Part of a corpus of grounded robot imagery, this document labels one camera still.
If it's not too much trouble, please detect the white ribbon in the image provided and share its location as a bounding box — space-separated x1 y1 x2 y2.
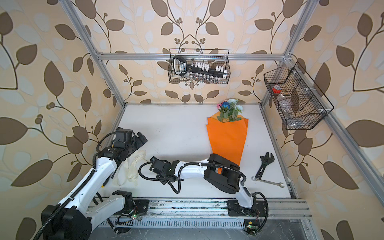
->
116 150 147 186

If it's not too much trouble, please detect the orange wrapping paper sheet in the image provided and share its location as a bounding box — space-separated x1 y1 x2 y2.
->
206 113 249 166

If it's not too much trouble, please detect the dark blue fake rose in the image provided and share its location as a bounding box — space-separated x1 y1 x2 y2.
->
221 101 231 110

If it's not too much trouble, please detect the pale blue fake flower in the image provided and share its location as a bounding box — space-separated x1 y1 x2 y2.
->
228 99 243 121

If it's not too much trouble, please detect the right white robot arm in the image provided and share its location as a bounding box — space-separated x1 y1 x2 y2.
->
142 154 269 212

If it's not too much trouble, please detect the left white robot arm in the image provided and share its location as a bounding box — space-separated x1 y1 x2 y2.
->
34 128 147 240

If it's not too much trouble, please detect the black socket wrench set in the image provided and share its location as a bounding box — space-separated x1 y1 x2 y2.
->
170 55 230 80

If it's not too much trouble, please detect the black adjustable wrench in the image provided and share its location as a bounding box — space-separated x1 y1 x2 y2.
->
255 152 275 179

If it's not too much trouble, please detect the silver small wrench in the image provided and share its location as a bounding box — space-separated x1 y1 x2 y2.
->
252 177 285 188

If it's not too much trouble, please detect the clear bottle red cap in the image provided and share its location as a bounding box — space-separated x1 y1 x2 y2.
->
272 85 295 117

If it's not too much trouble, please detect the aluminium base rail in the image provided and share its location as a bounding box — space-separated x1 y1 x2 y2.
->
110 198 313 229

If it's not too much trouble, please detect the back black wire basket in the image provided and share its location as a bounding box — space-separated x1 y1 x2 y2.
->
168 48 231 85

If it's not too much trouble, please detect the black wire basket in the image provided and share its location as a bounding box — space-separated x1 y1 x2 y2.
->
264 62 334 130
168 48 231 85

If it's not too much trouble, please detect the right black wire basket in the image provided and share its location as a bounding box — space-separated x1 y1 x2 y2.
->
264 62 334 130

